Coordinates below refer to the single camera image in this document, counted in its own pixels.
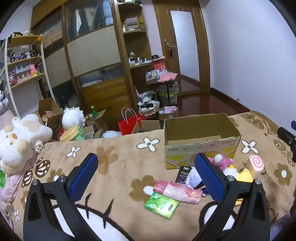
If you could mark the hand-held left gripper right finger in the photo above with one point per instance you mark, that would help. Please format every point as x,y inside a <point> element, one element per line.
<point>209,176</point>

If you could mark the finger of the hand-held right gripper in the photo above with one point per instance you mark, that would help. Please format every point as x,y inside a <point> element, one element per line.
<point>288,139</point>
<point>293,126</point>

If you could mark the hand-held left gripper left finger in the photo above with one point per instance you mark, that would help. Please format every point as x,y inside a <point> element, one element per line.
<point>84,176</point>

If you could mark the white-haired blindfolded plush doll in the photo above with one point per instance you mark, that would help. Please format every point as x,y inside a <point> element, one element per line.
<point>196,179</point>

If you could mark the pink plush toy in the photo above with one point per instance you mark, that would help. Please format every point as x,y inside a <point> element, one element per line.
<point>220,162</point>

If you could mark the yellow plush toy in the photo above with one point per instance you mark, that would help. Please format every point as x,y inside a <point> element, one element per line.
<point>245,177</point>

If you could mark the pink swirl roll plush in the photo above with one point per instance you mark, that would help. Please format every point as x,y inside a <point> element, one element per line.
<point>255,164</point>

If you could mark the large cardboard box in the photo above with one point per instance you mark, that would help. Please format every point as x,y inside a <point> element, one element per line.
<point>198,129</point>

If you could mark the green tissue pack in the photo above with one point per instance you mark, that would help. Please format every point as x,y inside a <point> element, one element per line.
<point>161,206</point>

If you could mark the black packet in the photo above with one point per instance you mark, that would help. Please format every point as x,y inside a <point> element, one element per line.
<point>183,173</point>

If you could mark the pink tissue pack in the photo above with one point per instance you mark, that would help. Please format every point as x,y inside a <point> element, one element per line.
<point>178,191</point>

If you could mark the green frog toy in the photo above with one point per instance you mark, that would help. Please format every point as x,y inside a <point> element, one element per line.
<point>71,134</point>

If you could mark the fluffy white cloth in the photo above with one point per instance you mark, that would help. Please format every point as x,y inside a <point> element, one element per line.
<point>112,134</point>

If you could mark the cardboard box with bottles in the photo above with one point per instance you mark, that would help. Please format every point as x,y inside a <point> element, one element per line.
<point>97,125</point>

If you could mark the white round plush head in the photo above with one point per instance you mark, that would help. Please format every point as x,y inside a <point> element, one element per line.
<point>72,118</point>

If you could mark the green glass bottle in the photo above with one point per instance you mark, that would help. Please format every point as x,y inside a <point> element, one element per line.
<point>94,112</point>

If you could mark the red paper bag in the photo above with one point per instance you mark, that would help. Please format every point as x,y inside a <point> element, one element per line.
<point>128,126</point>

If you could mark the pink cushion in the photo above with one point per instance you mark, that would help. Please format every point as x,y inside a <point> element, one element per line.
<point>13,185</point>

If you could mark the large white bear plush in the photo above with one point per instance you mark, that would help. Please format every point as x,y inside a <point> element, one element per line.
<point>20,143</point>

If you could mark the tall open cardboard box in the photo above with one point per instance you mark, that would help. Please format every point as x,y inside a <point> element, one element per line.
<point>49,111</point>

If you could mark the small box with pink paper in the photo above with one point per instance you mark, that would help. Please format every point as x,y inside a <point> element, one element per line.
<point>167,113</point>

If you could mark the low open cardboard box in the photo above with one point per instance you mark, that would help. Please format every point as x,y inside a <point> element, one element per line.
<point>148,126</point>

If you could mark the clear storage bin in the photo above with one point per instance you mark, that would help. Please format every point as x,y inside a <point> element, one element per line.
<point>165,98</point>

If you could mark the lace-trimmed basket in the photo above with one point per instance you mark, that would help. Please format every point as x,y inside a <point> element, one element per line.
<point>149,110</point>

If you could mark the dark side table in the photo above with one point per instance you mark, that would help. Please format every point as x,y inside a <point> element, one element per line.
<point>170,88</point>

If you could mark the black and white striped item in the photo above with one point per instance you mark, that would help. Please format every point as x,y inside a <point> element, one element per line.
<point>146,97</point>

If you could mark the pink cloth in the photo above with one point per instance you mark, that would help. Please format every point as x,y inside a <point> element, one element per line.
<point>167,76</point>

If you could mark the black and white plush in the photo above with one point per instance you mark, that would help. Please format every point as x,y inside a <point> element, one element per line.
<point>3,99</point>

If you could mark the clear desk organizer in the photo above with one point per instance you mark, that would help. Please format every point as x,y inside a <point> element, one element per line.
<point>152,75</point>

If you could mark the pink plush figure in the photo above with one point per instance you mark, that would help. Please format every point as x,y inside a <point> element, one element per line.
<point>34,70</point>

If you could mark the row of pink figurines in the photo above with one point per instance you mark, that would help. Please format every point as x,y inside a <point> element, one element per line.
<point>19,74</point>

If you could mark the red box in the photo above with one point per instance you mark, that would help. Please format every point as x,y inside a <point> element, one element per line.
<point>159,64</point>

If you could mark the wooden wardrobe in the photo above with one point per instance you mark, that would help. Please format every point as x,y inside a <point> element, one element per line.
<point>92,51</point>

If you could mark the dark-lidded jar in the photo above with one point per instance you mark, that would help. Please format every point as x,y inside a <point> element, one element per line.
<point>132,58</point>

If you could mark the red hanging charm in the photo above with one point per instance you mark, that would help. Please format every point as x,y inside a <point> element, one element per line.
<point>171,52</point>

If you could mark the white and yellow shelf unit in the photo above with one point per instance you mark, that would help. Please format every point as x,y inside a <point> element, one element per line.
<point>25,60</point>

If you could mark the black hat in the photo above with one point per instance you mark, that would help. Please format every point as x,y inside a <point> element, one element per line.
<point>155,57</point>

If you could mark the wooden door with frosted glass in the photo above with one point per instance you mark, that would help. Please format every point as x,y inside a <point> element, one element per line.
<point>185,46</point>

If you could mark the row of dark figurines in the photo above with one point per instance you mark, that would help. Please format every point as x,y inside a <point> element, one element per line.
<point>23,53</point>

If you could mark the small green bottle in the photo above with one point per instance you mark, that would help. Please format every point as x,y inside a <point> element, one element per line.
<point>141,25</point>

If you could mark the wooden picture frame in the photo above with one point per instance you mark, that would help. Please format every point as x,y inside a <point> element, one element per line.
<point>131,23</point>

